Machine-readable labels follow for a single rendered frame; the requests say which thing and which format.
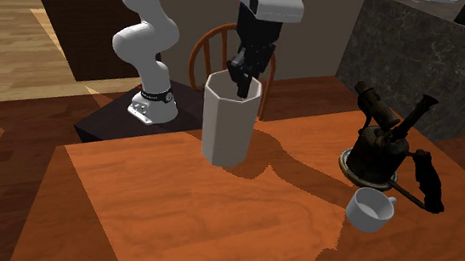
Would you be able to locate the old dark blowtorch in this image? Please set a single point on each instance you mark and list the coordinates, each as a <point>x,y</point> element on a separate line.
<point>376,151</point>

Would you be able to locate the brown wooden chair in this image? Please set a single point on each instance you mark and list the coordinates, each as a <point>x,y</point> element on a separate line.
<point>205,49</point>

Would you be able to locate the white cup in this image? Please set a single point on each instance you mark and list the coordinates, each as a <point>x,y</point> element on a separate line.
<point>369,213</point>

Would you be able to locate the dark robot stand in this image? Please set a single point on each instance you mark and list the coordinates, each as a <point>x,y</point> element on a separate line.
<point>108,122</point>

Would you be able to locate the brown wooden table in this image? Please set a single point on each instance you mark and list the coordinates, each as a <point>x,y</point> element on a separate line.
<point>192,214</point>

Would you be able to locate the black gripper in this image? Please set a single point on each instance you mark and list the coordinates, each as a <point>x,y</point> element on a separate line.
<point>258,28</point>

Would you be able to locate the tall white faceted vase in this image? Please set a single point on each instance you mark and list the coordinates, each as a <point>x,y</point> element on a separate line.
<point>226,129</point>

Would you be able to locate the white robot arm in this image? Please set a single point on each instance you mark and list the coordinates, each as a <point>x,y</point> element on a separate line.
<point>156,37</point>

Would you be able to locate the dark marble counter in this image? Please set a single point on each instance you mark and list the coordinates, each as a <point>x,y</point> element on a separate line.
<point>404,60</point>

